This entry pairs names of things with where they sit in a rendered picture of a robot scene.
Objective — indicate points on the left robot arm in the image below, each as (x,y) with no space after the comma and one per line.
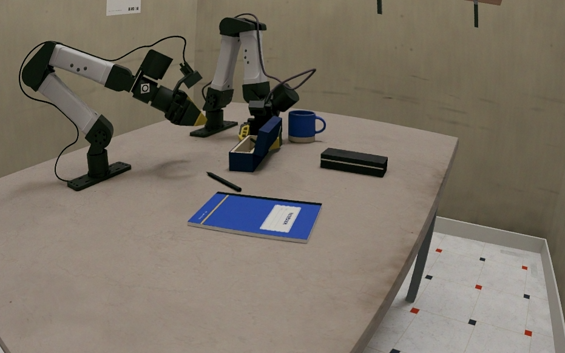
(236,32)

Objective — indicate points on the blue notebook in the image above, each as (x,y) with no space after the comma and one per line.
(263,217)

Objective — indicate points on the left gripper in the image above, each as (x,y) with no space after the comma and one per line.
(253,127)

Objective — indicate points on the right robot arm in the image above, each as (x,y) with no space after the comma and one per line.
(39,74)

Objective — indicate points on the black pen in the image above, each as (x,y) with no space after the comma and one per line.
(239,189)

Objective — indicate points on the blue mug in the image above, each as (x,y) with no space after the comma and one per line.
(302,126)

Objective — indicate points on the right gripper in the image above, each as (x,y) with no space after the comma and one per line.
(179,109)

